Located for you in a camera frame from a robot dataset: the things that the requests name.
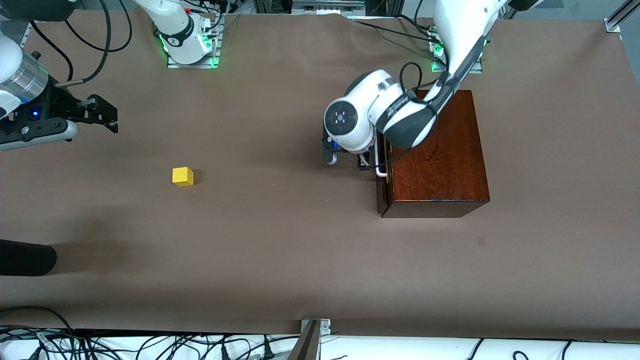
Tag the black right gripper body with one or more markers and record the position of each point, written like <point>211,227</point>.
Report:
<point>59,106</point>

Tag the yellow cube block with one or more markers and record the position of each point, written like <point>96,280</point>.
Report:
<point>182,177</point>

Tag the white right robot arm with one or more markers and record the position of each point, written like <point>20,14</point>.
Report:
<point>20,80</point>

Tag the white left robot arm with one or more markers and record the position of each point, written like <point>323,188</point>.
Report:
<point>350,120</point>

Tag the dark brown wooden drawer cabinet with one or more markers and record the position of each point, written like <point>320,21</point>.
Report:
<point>440,165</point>

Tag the brown paper table cover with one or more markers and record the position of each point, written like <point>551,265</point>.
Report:
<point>250,240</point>

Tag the black cylinder object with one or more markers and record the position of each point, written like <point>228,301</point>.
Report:
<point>25,257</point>

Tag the white ledge panel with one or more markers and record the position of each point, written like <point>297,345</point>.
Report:
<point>400,350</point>

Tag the aluminium profile corner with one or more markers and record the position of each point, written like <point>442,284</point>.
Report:
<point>617,20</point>

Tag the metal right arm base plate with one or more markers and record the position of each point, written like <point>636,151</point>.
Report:
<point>192,64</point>

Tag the aluminium frame structure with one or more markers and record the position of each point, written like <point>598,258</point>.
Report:
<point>327,6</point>

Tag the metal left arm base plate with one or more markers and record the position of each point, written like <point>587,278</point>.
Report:
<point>477,69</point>

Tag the metal corner bracket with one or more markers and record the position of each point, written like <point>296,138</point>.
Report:
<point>324,326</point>

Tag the grey angled post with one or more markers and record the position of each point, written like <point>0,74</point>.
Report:
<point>305,345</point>

